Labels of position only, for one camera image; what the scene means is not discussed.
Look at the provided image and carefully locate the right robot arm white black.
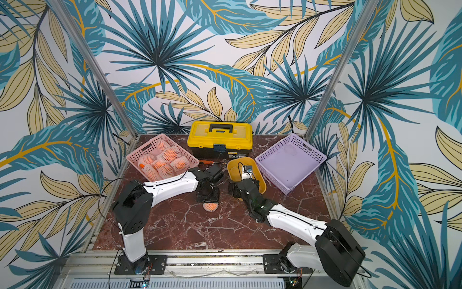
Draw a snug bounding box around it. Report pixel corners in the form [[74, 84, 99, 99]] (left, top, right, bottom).
[[228, 178, 366, 287]]

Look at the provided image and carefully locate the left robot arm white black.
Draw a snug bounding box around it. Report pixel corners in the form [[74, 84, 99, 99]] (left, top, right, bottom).
[[112, 164, 224, 274]]

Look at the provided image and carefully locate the yellow oval tray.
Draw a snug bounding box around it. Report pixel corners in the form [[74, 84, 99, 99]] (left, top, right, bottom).
[[227, 157, 267, 195]]

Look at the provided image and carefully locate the purple plastic basket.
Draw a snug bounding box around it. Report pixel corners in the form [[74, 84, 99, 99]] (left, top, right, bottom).
[[255, 133, 327, 195]]

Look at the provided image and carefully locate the netted orange front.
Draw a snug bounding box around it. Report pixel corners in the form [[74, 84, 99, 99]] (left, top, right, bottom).
[[141, 160, 174, 182]]

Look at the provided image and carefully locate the yellow black toolbox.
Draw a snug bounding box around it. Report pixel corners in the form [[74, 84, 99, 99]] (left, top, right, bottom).
[[187, 121, 253, 159]]

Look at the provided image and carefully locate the netted orange middle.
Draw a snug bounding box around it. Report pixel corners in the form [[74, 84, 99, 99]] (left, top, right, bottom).
[[158, 146, 182, 163]]

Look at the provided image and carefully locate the pink plastic basket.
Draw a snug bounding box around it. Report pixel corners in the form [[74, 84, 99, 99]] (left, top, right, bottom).
[[126, 134, 199, 182]]

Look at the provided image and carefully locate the orange handled screwdriver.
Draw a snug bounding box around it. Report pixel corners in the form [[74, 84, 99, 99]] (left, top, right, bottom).
[[199, 160, 215, 166]]

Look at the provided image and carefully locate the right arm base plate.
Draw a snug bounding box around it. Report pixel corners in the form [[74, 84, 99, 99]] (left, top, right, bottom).
[[262, 254, 314, 274]]

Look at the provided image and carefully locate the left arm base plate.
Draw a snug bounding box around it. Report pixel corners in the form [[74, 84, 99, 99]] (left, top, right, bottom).
[[114, 253, 167, 275]]

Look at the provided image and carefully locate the left aluminium frame post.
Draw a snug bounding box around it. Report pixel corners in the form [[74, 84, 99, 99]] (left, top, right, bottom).
[[48, 0, 138, 138]]

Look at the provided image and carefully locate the aluminium frame post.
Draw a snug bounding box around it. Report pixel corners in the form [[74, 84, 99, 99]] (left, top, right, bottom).
[[304, 0, 378, 142], [48, 0, 138, 138]]

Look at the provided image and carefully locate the front aluminium rail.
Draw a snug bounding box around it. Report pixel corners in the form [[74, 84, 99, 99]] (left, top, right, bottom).
[[55, 249, 340, 289]]

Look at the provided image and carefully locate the right aluminium frame post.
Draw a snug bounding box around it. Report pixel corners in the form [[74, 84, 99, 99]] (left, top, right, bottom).
[[304, 0, 378, 142]]

